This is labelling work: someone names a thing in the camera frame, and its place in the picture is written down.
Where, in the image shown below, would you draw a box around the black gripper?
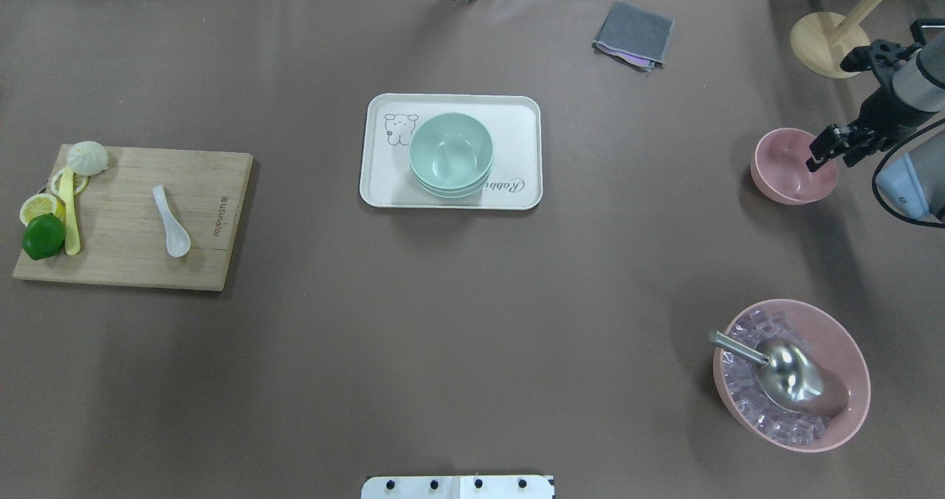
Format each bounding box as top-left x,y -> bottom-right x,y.
805,89 -> 917,173

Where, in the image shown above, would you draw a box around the small pink bowl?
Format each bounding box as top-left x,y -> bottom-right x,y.
749,128 -> 839,205

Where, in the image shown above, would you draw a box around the white ceramic spoon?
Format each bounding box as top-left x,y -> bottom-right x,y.
152,185 -> 191,258

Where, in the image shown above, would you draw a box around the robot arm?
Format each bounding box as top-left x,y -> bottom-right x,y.
806,35 -> 944,229

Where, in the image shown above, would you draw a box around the large pink bowl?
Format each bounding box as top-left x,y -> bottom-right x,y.
712,298 -> 871,454

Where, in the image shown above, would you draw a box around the wooden mug tree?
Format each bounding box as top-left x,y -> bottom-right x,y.
790,0 -> 883,79

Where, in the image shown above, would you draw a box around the grey folded cloth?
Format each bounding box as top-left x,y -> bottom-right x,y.
591,2 -> 676,72

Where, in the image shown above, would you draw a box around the metal ice scoop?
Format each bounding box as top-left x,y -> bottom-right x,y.
707,330 -> 838,417

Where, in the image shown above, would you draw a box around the white rabbit tray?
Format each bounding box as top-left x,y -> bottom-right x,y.
359,93 -> 543,212

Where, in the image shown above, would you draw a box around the stacked green bowls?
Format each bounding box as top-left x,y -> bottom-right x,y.
408,112 -> 495,199

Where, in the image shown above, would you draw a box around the wooden cutting board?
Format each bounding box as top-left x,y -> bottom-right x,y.
13,146 -> 253,292

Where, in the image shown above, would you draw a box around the white toy steamed bun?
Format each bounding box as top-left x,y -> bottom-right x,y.
66,140 -> 109,176

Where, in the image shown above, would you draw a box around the upper lemon slice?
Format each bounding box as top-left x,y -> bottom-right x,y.
47,168 -> 90,197

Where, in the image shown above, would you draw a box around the lemon slice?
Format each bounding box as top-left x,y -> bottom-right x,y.
19,193 -> 66,226
47,168 -> 90,197

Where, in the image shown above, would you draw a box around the green toy lime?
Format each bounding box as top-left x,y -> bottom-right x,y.
21,213 -> 66,261

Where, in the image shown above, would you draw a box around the lower lemon slice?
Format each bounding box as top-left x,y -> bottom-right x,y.
19,193 -> 66,226

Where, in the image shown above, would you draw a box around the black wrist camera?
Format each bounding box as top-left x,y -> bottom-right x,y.
839,39 -> 924,89

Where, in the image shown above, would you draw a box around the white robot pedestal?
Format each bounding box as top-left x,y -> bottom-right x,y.
360,473 -> 556,498

